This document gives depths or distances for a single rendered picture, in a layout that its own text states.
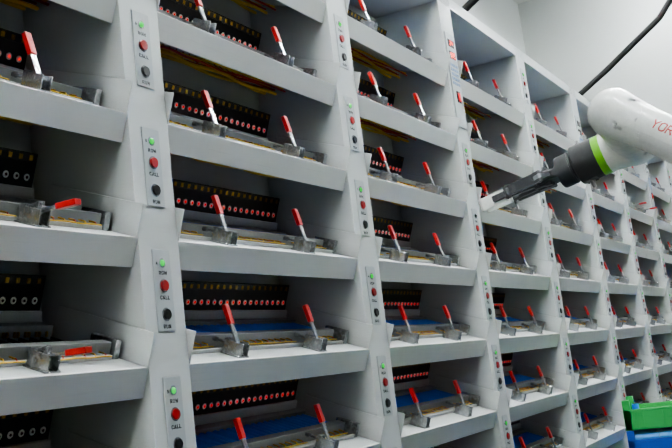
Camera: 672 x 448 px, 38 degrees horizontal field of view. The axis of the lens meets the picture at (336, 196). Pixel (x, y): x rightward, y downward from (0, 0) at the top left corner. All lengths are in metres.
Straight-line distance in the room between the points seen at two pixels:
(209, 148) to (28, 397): 0.58
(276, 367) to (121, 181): 0.46
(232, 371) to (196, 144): 0.38
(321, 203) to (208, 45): 0.52
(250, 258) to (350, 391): 0.47
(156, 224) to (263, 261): 0.30
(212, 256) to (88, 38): 0.40
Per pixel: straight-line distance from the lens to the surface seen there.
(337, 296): 2.06
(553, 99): 4.15
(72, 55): 1.59
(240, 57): 1.81
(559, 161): 2.28
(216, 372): 1.58
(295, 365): 1.78
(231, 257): 1.65
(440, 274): 2.45
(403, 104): 2.82
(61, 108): 1.40
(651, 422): 2.79
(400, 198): 2.32
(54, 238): 1.33
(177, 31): 1.67
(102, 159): 1.52
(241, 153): 1.74
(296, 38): 2.19
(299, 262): 1.84
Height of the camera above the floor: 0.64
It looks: 10 degrees up
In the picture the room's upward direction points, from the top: 7 degrees counter-clockwise
